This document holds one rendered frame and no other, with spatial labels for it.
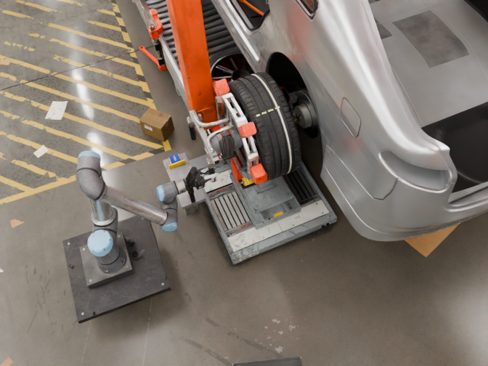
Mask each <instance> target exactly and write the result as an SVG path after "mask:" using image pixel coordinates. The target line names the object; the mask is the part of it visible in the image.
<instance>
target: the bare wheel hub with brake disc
mask: <svg viewBox="0 0 488 366"><path fill-rule="evenodd" d="M296 95H297V97H298V106H296V107H295V115H296V113H300V115H301V118H302V122H301V123H299V122H298V124H299V126H300V127H301V128H303V129H304V131H305V132H306V134H307V135H308V136H309V137H311V138H312V139H316V138H318V137H320V135H321V133H320V127H319V123H318V120H317V115H316V112H315V109H314V105H313V103H312V99H311V97H310V95H309V92H307V91H306V90H301V91H298V92H296Z"/></svg>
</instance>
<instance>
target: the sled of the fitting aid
mask: <svg viewBox="0 0 488 366"><path fill-rule="evenodd" d="M229 175H230V179H231V180H232V183H233V184H234V186H235V189H236V190H237V193H238V195H239V196H240V199H241V200H242V202H243V205H244V206H245V209H246V211H247V212H248V215H249V216H250V218H251V220H252V222H253V224H254V226H255V228H256V229H260V228H262V227H265V226H267V225H269V224H272V223H275V222H276V221H279V220H282V219H284V218H287V217H289V216H292V215H294V214H297V213H299V212H301V205H300V203H299V202H298V200H297V198H296V196H295V195H294V194H293V191H292V189H291V188H290V186H289V185H288V183H287V181H286V180H285V177H284V176H283V175H282V178H283V179H284V181H285V183H286V184H287V186H288V188H289V190H290V191H291V193H292V195H293V199H290V200H287V201H285V202H283V203H280V204H278V205H275V206H272V207H271V208H268V209H266V210H263V211H260V212H258V213H255V212H254V210H253V208H252V206H251V204H250V202H249V200H248V198H247V196H246V194H245V193H244V191H243V189H242V187H241V186H240V184H238V183H237V181H236V179H235V177H234V175H233V174H232V172H230V173H229Z"/></svg>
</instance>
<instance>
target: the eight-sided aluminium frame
mask: <svg viewBox="0 0 488 366"><path fill-rule="evenodd" d="M215 102H216V111H217V116H218V117H217V119H218V121H219V120H221V119H224V118H226V117H225V116H226V115H227V110H226V109H228V111H229V114H230V115H231V116H232V119H233V121H234V122H235V125H236V127H237V130H238V132H239V135H240V138H241V141H242V143H243V148H244V151H245V155H246V159H247V163H246V162H245V160H244V158H243V156H242V155H241V153H240V151H239V149H238V148H237V149H235V150H234V151H236V153H237V155H238V157H239V159H240V161H241V163H242V165H243V167H241V166H240V164H239V162H238V160H237V158H236V157H233V158H232V159H233V161H234V162H235V165H236V166H237V169H238V170H239V173H240V175H241V176H243V177H245V178H246V179H248V180H250V181H251V180H253V178H252V177H251V175H250V167H252V161H253V165H254V166H255V165H257V164H259V154H258V151H257V150H256V146H255V144H254V141H253V137H252V136H250V137H248V141H249V143H250V146H251V149H252V150H250V151H249V149H248V145H247V142H246V140H245V139H242V137H241V134H240V131H239V127H240V126H242V125H244V124H246V123H248V121H247V119H246V117H245V115H244V114H243V112H242V110H241V109H240V107H239V105H238V104H237V102H236V100H235V98H234V96H233V95H232V93H229V94H225V95H222V96H220V97H217V96H216V97H215ZM230 102H231V103H232V105H233V106H234V108H235V109H236V111H237V113H238V115H239V118H238V117H237V116H236V114H235V112H234V110H233V109H232V107H231V105H230ZM220 103H222V108H223V115H221V105H220ZM225 124H226V126H228V125H229V123H227V122H226V123H223V124H219V125H220V127H221V128H223V127H224V125H225Z"/></svg>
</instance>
